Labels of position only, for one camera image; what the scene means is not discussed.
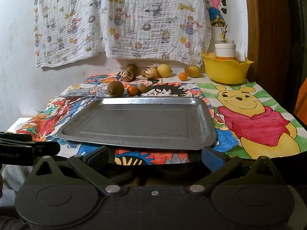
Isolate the orange cloth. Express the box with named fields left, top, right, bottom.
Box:
left=294, top=80, right=307, bottom=116

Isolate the yellow lemon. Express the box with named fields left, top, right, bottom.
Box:
left=157, top=64, right=173, bottom=78

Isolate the white jar with orange base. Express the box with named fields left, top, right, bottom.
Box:
left=214, top=43, right=237, bottom=60

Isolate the wooden door frame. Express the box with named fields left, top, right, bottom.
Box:
left=244, top=0, right=289, bottom=106

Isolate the large brown fruit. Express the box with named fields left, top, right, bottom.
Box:
left=107, top=81, right=125, bottom=98

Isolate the twig with yellow flowers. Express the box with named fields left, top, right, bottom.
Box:
left=217, top=24, right=228, bottom=44

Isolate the cartoon kids drawing sheet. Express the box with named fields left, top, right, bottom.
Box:
left=84, top=73, right=161, bottom=87

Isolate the striped round melon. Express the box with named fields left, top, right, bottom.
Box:
left=141, top=67, right=159, bottom=79
left=120, top=70, right=134, bottom=82

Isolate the anime warriors drawing sheet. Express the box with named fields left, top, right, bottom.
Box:
left=16, top=83, right=135, bottom=142

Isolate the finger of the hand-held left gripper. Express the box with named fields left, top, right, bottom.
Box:
left=31, top=141, right=61, bottom=160

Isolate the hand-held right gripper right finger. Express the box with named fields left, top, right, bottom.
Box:
left=188, top=146, right=280, bottom=196

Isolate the brown kiwi fruit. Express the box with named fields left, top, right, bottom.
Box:
left=125, top=64, right=139, bottom=76

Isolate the grey cloth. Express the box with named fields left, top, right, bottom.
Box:
left=0, top=165, right=33, bottom=208

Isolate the yellow bear drawing sheet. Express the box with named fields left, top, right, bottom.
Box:
left=197, top=81, right=303, bottom=160

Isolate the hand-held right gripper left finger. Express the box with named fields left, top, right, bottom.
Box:
left=27, top=146, right=121, bottom=196

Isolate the metal tray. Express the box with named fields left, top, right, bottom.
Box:
left=57, top=97, right=217, bottom=150

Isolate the colourful wall poster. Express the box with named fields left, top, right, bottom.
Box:
left=204, top=0, right=227, bottom=27

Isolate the yellow plastic bowl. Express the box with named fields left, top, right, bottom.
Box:
left=201, top=52, right=255, bottom=85

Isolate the white printed muslin cloth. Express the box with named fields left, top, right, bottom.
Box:
left=100, top=0, right=212, bottom=61
left=34, top=0, right=104, bottom=68

